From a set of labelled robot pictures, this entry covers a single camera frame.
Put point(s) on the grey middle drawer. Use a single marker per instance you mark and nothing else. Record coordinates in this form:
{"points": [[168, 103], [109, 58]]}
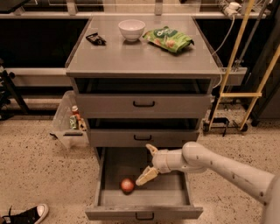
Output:
{"points": [[140, 137]]}

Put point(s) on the white power adapter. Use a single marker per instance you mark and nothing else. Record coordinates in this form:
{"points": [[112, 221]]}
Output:
{"points": [[231, 9]]}

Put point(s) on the red apple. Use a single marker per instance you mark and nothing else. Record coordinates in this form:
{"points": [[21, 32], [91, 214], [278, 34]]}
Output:
{"points": [[127, 185]]}

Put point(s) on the white ceramic bowl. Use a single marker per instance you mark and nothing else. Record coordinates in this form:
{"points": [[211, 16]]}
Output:
{"points": [[131, 29]]}

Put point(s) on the grey drawer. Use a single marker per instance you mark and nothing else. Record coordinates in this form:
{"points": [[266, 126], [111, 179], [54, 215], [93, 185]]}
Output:
{"points": [[164, 198], [143, 105], [140, 137]]}

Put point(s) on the grey top drawer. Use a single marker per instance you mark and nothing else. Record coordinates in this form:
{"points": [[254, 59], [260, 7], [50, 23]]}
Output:
{"points": [[143, 105]]}

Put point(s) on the small black snack packet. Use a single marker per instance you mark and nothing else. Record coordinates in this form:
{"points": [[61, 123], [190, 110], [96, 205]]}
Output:
{"points": [[96, 40]]}

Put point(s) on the green can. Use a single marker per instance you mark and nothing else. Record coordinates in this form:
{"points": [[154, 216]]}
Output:
{"points": [[73, 122]]}

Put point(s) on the black tripod stand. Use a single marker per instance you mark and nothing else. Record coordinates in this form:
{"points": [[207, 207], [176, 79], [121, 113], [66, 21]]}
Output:
{"points": [[9, 89]]}

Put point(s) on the black white sneaker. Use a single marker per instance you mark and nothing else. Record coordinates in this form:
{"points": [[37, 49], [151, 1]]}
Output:
{"points": [[33, 215]]}

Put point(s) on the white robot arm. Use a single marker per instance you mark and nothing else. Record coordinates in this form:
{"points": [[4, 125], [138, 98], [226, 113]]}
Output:
{"points": [[194, 157]]}

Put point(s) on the grey drawer cabinet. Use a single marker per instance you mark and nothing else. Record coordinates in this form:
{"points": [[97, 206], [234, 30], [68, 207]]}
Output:
{"points": [[141, 68]]}

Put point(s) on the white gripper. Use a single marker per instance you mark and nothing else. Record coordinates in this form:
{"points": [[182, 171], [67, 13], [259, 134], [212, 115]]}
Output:
{"points": [[161, 160]]}

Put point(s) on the green chip bag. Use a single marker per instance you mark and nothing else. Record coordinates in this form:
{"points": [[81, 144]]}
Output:
{"points": [[169, 39]]}

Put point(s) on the clear plastic storage bin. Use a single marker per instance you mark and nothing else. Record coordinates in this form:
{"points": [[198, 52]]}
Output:
{"points": [[60, 124]]}

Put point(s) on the grey bottom drawer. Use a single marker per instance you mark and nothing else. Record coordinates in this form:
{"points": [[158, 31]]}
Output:
{"points": [[164, 198]]}

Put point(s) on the yellow metal frame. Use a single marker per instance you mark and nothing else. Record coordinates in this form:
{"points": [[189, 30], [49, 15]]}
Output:
{"points": [[232, 64]]}

